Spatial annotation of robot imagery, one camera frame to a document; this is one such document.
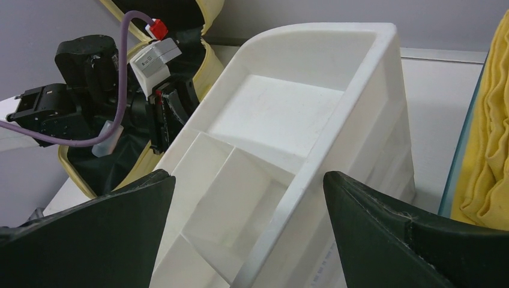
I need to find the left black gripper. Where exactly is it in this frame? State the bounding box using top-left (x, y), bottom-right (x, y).
top-left (131, 77), bottom-right (199, 154)

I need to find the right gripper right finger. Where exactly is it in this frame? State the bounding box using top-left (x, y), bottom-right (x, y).
top-left (323, 171), bottom-right (508, 287)

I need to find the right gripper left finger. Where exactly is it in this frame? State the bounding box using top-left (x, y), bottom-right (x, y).
top-left (1, 169), bottom-right (176, 287)

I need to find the teal transparent plastic tray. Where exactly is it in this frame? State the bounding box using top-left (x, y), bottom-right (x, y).
top-left (438, 58), bottom-right (487, 218)

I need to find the yellow hard-shell suitcase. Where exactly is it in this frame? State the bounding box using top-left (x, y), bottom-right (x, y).
top-left (55, 1), bottom-right (224, 198)

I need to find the yellow garment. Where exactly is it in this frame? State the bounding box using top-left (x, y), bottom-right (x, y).
top-left (451, 14), bottom-right (508, 230)

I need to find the white plastic drawer organizer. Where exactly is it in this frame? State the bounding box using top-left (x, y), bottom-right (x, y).
top-left (150, 22), bottom-right (415, 287)

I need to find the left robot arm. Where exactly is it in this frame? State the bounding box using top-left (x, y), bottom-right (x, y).
top-left (7, 35), bottom-right (205, 157)

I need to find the clear plastic bottle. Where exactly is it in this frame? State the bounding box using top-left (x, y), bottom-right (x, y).
top-left (91, 121), bottom-right (124, 158)

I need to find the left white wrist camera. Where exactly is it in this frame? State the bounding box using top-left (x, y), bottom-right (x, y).
top-left (129, 38), bottom-right (182, 98)

